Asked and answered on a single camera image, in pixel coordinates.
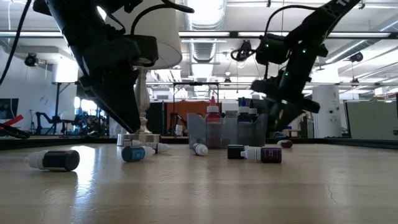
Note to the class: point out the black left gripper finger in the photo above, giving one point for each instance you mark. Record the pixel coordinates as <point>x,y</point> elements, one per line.
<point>83,83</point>
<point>121,102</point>

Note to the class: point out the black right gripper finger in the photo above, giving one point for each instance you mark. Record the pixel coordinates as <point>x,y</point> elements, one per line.
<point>284,116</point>

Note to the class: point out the small red dropper bottle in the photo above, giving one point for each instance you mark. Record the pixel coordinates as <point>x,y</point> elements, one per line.
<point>285,143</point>

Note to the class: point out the small purple dropper bottle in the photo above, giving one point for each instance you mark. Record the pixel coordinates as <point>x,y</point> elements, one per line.
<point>270,154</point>

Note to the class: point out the small dropper bottle white cap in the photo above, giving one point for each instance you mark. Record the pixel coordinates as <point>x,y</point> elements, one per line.
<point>132,143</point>
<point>158,147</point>

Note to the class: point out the translucent grey plastic bin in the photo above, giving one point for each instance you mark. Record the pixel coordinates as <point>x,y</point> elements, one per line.
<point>230,133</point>

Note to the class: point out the small black dropper bottle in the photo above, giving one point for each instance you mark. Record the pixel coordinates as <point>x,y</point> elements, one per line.
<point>235,152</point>

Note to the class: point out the silver lamp with white shade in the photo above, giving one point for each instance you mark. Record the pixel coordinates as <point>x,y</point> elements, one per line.
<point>168,31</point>

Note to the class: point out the large red food coloring bottle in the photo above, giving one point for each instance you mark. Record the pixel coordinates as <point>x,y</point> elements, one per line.
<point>213,119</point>

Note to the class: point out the small black bottle white cap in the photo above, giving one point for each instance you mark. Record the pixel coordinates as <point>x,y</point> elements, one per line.
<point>56,160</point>

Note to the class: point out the black background robot arm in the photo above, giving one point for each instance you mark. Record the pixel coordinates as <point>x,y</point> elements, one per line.
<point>46,119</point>

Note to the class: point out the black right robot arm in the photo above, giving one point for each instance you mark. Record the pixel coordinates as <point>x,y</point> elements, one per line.
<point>311,25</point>

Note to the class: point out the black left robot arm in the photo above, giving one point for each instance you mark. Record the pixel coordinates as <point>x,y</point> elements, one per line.
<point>77,31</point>

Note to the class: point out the black background cabinet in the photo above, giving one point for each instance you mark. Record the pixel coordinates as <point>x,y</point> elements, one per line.
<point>155,116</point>

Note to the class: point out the white round column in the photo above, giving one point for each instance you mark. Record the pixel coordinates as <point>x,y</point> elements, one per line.
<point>326,121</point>

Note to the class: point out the small blue dropper bottle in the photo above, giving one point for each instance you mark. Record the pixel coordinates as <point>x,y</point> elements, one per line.
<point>135,153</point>

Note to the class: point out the black ceiling spotlight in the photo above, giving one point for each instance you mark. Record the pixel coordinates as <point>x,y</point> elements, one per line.
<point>356,57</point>
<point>31,60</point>

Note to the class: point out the orange partition panel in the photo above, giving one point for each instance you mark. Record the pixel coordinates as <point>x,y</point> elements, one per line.
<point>186,109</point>

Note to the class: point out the green partition panel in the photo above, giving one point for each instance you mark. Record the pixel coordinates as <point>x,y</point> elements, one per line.
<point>371,119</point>

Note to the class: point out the small blue cap bottle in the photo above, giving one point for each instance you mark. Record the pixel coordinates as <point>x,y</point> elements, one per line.
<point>200,149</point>

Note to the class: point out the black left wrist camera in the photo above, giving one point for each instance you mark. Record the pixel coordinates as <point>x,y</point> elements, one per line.
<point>146,49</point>

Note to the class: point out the black aluminium table frame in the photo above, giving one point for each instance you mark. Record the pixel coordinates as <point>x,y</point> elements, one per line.
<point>342,142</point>

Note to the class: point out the black metal rack frame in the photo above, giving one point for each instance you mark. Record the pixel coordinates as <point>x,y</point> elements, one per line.
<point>196,83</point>

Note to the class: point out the black wall monitor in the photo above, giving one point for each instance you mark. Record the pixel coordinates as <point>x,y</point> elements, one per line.
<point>8,109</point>

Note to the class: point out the silver ventilation duct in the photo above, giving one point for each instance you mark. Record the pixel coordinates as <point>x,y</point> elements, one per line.
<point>203,28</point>

